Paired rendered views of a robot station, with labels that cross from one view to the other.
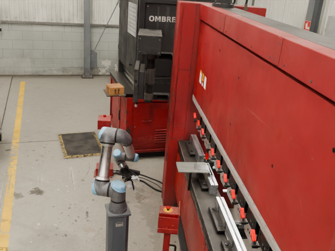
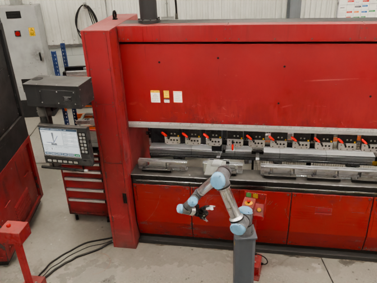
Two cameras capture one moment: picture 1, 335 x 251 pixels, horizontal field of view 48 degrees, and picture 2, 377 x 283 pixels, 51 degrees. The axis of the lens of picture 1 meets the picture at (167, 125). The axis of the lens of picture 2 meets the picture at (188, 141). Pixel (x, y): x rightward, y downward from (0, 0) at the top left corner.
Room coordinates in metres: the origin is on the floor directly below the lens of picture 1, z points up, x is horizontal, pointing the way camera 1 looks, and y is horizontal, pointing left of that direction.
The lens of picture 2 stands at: (2.14, 2.94, 2.91)
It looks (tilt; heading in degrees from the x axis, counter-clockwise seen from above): 26 degrees down; 288
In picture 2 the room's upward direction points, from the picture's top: 2 degrees counter-clockwise
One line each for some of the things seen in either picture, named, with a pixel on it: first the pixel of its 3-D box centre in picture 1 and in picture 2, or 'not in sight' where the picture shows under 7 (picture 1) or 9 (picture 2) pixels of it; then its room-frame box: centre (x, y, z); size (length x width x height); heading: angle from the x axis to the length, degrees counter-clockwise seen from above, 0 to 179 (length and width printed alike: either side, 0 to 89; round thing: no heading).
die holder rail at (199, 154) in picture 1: (196, 148); (162, 164); (3.50, -0.32, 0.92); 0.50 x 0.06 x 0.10; 8
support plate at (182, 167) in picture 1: (192, 167); (215, 168); (2.93, -0.24, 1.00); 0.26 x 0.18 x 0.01; 98
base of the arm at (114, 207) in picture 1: (117, 203); (244, 226); (2.55, 0.34, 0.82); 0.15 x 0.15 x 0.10
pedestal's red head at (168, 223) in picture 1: (168, 216); (253, 205); (2.54, -0.07, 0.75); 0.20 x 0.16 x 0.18; 179
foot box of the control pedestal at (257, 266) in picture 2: not in sight; (251, 265); (2.54, -0.04, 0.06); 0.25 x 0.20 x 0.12; 89
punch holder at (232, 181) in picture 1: (237, 188); (300, 139); (2.19, -0.49, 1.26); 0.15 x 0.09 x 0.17; 8
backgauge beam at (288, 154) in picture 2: not in sight; (258, 153); (2.60, -0.74, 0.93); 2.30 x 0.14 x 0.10; 8
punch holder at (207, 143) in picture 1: (211, 139); (214, 136); (2.98, -0.38, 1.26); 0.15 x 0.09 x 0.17; 8
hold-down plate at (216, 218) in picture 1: (216, 219); (279, 176); (2.35, -0.41, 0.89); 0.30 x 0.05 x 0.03; 8
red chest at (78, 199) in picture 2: not in sight; (92, 177); (4.49, -0.53, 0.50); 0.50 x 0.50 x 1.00; 8
